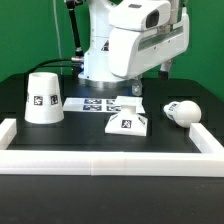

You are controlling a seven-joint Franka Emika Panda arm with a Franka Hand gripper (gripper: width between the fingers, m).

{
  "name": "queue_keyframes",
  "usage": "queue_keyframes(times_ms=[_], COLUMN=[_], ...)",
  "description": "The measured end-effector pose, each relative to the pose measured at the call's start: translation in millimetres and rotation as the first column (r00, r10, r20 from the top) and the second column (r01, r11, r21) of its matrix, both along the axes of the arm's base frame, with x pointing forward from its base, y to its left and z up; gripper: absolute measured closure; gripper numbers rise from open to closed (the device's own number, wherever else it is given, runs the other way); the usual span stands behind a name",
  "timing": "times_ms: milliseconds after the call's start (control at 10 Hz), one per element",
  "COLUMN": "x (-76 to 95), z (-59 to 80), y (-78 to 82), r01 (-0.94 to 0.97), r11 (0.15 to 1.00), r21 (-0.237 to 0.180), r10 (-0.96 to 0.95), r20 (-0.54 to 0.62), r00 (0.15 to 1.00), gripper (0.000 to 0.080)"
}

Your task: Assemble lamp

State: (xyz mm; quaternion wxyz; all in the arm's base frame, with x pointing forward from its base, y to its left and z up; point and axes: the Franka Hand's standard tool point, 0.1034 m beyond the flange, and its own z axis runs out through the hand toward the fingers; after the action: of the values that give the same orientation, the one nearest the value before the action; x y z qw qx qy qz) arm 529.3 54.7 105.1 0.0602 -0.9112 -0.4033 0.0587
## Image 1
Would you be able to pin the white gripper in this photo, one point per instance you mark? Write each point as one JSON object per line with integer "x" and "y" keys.
{"x": 132, "y": 53}

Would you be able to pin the white lamp base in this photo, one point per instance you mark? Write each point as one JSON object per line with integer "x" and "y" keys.
{"x": 129, "y": 120}

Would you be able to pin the white lamp bulb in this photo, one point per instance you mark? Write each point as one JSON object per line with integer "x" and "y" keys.
{"x": 183, "y": 113}

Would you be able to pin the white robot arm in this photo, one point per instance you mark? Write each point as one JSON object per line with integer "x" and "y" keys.
{"x": 134, "y": 15}

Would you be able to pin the white lamp shade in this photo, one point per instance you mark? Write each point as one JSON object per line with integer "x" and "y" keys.
{"x": 43, "y": 104}

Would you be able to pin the white marker sheet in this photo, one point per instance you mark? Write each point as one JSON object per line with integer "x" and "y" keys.
{"x": 102, "y": 104}

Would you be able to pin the white U-shaped frame fence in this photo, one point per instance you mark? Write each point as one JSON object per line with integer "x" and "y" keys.
{"x": 207, "y": 162}

